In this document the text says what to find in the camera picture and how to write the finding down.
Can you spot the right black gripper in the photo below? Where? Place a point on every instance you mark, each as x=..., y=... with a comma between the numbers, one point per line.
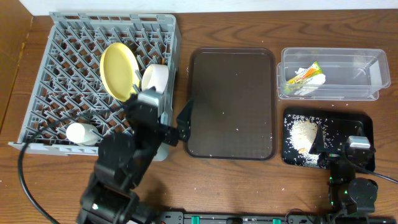
x=337, y=149

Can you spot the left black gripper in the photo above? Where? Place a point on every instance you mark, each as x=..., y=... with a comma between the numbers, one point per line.
x=168, y=134

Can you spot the rice food scraps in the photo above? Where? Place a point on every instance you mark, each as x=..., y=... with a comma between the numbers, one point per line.
x=300, y=131

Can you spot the white bowl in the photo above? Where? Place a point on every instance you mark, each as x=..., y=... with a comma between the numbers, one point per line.
x=156, y=76

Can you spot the white tissue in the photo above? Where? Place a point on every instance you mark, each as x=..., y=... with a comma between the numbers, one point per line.
x=312, y=83

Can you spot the green orange snack wrapper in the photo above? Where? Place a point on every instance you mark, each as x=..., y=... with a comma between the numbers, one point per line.
x=303, y=75

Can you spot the yellow round plate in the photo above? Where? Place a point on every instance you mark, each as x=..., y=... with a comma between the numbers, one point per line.
x=118, y=70

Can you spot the white paper cup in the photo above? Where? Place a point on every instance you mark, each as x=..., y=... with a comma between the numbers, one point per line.
x=82, y=134

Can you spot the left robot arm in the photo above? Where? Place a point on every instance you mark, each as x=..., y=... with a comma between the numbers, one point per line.
x=123, y=159

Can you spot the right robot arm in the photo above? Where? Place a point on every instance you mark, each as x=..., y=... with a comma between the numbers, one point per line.
x=352, y=198

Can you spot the black waste tray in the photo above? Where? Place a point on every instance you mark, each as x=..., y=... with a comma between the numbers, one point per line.
x=367, y=122

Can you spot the clear plastic waste bin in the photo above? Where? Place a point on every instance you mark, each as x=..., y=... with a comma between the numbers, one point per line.
x=351, y=74

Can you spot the dark brown serving tray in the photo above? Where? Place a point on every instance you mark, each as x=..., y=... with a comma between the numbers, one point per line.
x=234, y=111

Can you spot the grey plastic dish rack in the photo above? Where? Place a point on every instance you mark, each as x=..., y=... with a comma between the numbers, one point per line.
x=68, y=82

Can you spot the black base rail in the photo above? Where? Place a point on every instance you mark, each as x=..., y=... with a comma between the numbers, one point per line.
x=290, y=218

